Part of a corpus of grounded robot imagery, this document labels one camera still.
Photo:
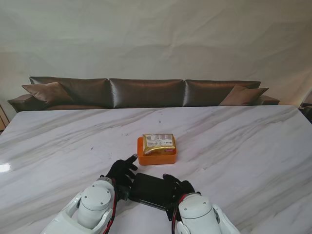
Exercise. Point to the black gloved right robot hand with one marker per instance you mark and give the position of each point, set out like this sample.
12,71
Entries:
182,186

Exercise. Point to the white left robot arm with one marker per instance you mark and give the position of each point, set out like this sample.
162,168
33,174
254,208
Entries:
95,202

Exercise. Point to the gold tissue pack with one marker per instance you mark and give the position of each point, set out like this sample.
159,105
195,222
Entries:
158,142

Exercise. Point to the brown throw pillow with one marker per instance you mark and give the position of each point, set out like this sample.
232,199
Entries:
48,93
241,96

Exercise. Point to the brown leather sofa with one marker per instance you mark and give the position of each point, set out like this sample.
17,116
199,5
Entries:
146,93

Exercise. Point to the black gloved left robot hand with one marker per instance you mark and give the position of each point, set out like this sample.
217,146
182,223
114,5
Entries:
122,173

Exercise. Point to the white fabric backdrop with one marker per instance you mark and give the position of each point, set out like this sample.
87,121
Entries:
156,36

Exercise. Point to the wooden furniture piece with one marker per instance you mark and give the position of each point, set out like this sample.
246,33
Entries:
2,122

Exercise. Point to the orange tissue box cover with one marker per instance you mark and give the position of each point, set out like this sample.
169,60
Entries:
156,161

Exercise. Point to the dark furniture piece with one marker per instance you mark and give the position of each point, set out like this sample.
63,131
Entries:
307,109

